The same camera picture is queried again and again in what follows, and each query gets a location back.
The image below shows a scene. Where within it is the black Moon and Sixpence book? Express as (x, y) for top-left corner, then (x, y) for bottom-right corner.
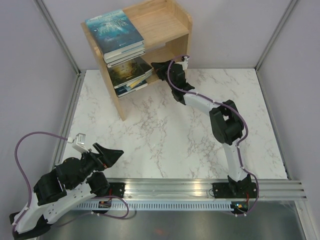
(139, 61), (153, 76)

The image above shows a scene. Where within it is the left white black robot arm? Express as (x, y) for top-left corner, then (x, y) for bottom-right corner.
(9, 143), (124, 240)

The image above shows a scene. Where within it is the right aluminium frame post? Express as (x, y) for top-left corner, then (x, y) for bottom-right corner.
(254, 0), (300, 72)

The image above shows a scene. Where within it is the Robinson Crusoe purple book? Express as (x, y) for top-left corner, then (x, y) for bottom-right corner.
(106, 53), (144, 68)

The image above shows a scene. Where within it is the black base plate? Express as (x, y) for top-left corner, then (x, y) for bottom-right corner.
(212, 182), (258, 199)
(107, 182), (126, 198)

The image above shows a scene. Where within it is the aluminium mounting rail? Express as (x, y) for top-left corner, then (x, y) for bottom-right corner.
(108, 178), (307, 201)

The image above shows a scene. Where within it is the Wuthering Heights dark blue book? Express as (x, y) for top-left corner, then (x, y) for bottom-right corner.
(114, 80), (148, 98)

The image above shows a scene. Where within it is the green gold fantasy book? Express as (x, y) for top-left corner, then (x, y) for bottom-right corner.
(107, 57), (147, 89)

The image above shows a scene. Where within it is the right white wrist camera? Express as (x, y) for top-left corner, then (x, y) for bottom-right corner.
(179, 56), (190, 71)

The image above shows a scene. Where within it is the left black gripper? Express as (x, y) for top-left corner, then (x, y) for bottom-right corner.
(69, 142), (124, 189)

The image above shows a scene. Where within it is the teal sea cover book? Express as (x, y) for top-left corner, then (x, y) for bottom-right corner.
(85, 9), (145, 58)

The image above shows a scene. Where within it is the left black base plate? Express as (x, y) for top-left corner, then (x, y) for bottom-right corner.
(107, 182), (126, 198)

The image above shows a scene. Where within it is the yellow book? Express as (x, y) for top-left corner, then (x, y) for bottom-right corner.
(126, 79), (147, 90)

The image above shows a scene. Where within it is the white slotted cable duct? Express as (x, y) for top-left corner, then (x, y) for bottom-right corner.
(75, 200), (248, 211)

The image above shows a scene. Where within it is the grey white book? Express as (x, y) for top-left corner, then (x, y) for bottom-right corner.
(103, 49), (145, 64)

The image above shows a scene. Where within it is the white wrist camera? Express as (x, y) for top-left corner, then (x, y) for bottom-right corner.
(179, 56), (190, 71)
(67, 133), (89, 154)

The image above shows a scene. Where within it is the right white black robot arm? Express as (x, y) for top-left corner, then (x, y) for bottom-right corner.
(151, 60), (258, 199)

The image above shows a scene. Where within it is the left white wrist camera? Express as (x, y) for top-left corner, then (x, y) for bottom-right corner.
(67, 133), (89, 154)

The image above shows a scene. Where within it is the left aluminium frame post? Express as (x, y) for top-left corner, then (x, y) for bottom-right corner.
(34, 0), (83, 76)

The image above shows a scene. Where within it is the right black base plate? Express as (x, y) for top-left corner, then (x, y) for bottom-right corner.
(212, 182), (258, 199)

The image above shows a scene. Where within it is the aluminium frame post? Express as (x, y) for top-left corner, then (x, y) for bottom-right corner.
(254, 0), (300, 72)
(34, 0), (83, 76)

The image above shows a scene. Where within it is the wooden two-tier shelf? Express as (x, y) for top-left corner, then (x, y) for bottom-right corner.
(81, 0), (193, 121)

